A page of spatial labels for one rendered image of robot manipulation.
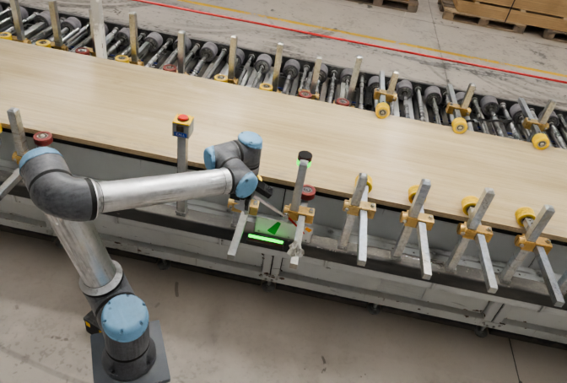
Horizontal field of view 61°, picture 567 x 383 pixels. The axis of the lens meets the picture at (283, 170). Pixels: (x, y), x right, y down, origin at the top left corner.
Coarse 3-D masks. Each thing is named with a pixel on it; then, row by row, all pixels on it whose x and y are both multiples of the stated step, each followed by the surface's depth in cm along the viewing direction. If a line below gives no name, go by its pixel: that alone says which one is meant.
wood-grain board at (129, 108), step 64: (0, 64) 269; (64, 64) 278; (128, 64) 289; (64, 128) 230; (128, 128) 238; (256, 128) 253; (320, 128) 262; (384, 128) 271; (448, 128) 281; (384, 192) 225; (448, 192) 232; (512, 192) 239
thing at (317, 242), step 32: (160, 224) 226; (192, 224) 223; (224, 224) 223; (320, 256) 223; (352, 256) 220; (384, 256) 221; (416, 256) 223; (480, 288) 219; (512, 288) 217; (544, 288) 219
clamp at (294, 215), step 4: (284, 208) 212; (288, 208) 212; (300, 208) 213; (304, 208) 213; (308, 208) 214; (312, 208) 214; (284, 212) 212; (288, 212) 211; (292, 212) 211; (296, 212) 211; (300, 212) 211; (304, 212) 212; (308, 212) 212; (292, 216) 212; (296, 216) 212; (308, 216) 211; (312, 216) 211; (296, 220) 214; (308, 220) 213; (312, 220) 212
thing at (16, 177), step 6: (18, 168) 211; (12, 174) 208; (18, 174) 208; (6, 180) 204; (12, 180) 205; (18, 180) 208; (0, 186) 201; (6, 186) 201; (12, 186) 205; (0, 192) 198; (6, 192) 201; (0, 198) 198
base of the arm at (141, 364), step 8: (152, 344) 176; (104, 352) 171; (144, 352) 169; (152, 352) 175; (104, 360) 170; (112, 360) 167; (120, 360) 165; (128, 360) 166; (136, 360) 168; (144, 360) 171; (152, 360) 174; (104, 368) 171; (112, 368) 169; (120, 368) 167; (128, 368) 168; (136, 368) 169; (144, 368) 171; (112, 376) 169; (120, 376) 168; (128, 376) 169; (136, 376) 170
